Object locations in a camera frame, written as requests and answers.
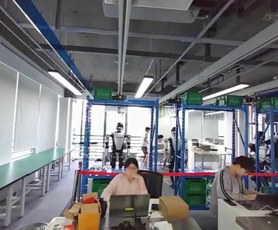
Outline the blue steel shelf rack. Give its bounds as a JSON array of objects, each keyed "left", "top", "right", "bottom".
[
  {"left": 174, "top": 102, "right": 250, "bottom": 211},
  {"left": 255, "top": 106, "right": 278, "bottom": 195},
  {"left": 81, "top": 96, "right": 159, "bottom": 197}
]

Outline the green-topped workbench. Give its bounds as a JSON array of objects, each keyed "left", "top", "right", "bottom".
[{"left": 0, "top": 147, "right": 75, "bottom": 228}]

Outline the round ribbed metal part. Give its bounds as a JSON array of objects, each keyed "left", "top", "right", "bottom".
[{"left": 19, "top": 222, "right": 48, "bottom": 230}]

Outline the long ceiling light bar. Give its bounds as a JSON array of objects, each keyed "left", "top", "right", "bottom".
[
  {"left": 134, "top": 75, "right": 154, "bottom": 99},
  {"left": 48, "top": 69, "right": 82, "bottom": 96},
  {"left": 202, "top": 83, "right": 250, "bottom": 102}
]

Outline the silver black humanoid robot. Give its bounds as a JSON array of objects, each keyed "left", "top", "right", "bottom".
[
  {"left": 248, "top": 131, "right": 272, "bottom": 191},
  {"left": 163, "top": 126, "right": 189, "bottom": 185},
  {"left": 104, "top": 122, "right": 131, "bottom": 170}
]

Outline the black office chair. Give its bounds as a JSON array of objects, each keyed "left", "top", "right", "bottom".
[{"left": 137, "top": 170, "right": 164, "bottom": 199}]

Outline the red barrier tape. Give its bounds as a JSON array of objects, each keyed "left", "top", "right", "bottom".
[{"left": 78, "top": 171, "right": 278, "bottom": 178}]

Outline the white work table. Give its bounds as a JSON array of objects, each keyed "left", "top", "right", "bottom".
[{"left": 192, "top": 147, "right": 227, "bottom": 171}]

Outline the closed cardboard box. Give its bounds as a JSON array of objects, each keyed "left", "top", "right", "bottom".
[{"left": 159, "top": 195, "right": 190, "bottom": 219}]

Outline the ceiling air conditioner unit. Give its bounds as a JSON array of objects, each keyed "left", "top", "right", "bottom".
[{"left": 103, "top": 0, "right": 199, "bottom": 23}]

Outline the red cloth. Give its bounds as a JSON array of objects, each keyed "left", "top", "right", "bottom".
[{"left": 82, "top": 196, "right": 97, "bottom": 205}]

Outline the black crumpled cloth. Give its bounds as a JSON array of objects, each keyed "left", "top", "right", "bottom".
[{"left": 110, "top": 220, "right": 139, "bottom": 230}]

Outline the white roller blind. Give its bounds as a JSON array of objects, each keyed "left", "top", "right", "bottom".
[
  {"left": 14, "top": 73, "right": 42, "bottom": 152},
  {"left": 0, "top": 62, "right": 18, "bottom": 171},
  {"left": 37, "top": 85, "right": 59, "bottom": 151}
]

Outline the open cardboard box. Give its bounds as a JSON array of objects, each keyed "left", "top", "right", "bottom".
[{"left": 64, "top": 193, "right": 102, "bottom": 230}]

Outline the blue ceiling beam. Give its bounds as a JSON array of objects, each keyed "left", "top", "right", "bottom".
[{"left": 11, "top": 0, "right": 93, "bottom": 96}]

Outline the grey overhead rail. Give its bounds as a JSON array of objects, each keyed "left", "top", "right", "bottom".
[
  {"left": 116, "top": 0, "right": 131, "bottom": 95},
  {"left": 159, "top": 19, "right": 278, "bottom": 104}
]

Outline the black barrier post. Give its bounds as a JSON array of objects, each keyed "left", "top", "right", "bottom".
[{"left": 72, "top": 161, "right": 82, "bottom": 204}]

